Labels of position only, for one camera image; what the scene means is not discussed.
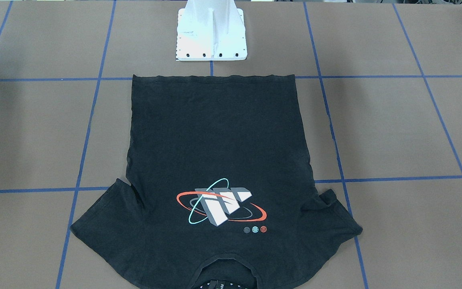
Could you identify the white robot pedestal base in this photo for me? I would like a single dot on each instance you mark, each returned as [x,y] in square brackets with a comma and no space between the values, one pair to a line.
[211,30]

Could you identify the black printed t-shirt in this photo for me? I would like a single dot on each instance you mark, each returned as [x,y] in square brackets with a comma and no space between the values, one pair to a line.
[220,192]

